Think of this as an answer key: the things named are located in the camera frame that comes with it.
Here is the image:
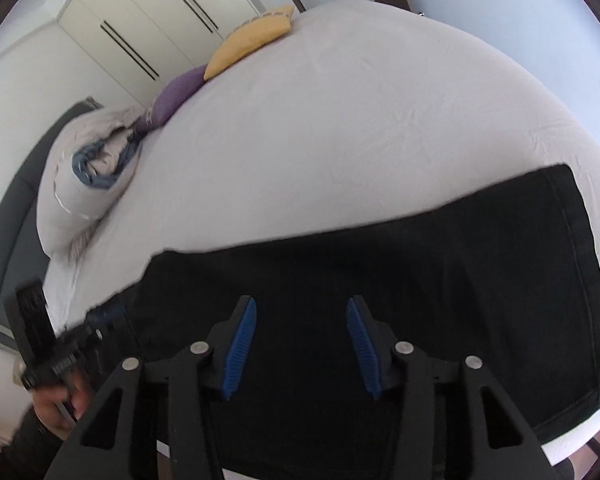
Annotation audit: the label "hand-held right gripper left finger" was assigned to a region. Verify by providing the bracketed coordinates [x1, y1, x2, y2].
[44, 295, 258, 480]

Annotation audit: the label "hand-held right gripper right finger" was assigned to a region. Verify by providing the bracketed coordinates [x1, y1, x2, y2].
[345, 296, 558, 480]

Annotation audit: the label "black pants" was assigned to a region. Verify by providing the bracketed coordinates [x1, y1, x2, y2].
[83, 162, 600, 480]

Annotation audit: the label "person's left forearm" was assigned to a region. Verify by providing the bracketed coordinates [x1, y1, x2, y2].
[0, 407, 68, 480]

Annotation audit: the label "person's left hand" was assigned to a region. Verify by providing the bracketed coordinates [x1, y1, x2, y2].
[32, 374, 92, 433]

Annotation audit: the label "grey headboard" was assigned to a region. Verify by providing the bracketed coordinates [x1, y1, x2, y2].
[0, 99, 103, 348]

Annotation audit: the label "white pillow with blue cloth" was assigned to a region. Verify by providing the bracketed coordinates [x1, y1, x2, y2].
[35, 106, 148, 263]

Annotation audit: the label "white bed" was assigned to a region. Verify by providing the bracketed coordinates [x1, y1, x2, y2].
[44, 0, 600, 466]

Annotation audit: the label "purple pillow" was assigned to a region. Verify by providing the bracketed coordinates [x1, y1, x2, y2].
[139, 65, 211, 133]

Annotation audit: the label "yellow pillow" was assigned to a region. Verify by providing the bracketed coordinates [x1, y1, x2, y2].
[203, 4, 296, 81]

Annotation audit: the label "cream wardrobe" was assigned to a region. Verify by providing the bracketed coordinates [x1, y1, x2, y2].
[57, 0, 281, 108]

